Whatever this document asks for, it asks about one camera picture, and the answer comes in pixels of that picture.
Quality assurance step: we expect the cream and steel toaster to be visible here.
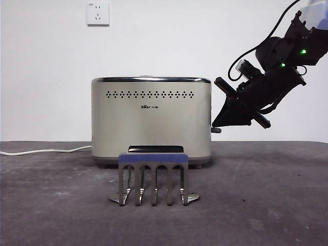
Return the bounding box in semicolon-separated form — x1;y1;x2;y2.
90;76;213;169

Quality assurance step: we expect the steel toast rack blue band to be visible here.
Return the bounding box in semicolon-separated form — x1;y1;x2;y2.
108;145;200;207

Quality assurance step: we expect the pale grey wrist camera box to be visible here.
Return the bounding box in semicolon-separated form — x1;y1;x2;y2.
234;59;261;79

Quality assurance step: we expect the white wall socket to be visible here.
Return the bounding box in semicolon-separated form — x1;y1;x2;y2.
86;3;110;28

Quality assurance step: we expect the white power cord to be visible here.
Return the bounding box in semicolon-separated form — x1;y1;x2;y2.
0;145;92;156

